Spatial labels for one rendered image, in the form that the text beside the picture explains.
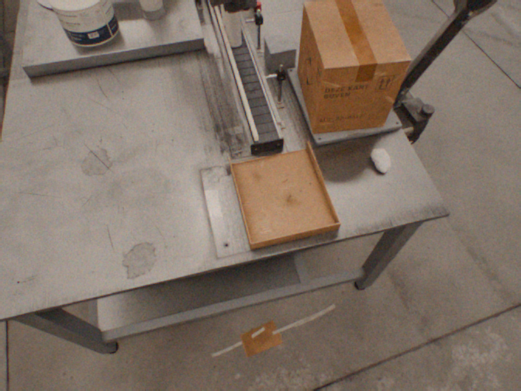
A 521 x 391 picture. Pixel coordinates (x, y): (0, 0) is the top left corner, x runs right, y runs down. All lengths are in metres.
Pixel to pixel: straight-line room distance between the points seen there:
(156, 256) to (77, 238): 0.24
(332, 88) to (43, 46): 1.11
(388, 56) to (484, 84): 1.95
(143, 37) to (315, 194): 0.92
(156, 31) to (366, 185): 1.00
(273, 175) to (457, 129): 1.70
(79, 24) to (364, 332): 1.72
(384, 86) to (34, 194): 1.09
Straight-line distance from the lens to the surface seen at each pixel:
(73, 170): 1.32
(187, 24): 1.65
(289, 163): 1.19
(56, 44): 1.71
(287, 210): 1.10
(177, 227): 1.10
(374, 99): 1.20
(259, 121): 1.24
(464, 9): 2.00
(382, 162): 1.22
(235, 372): 1.81
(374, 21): 1.25
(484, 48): 3.34
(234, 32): 1.46
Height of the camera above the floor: 1.80
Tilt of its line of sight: 59 degrees down
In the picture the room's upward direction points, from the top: 1 degrees counter-clockwise
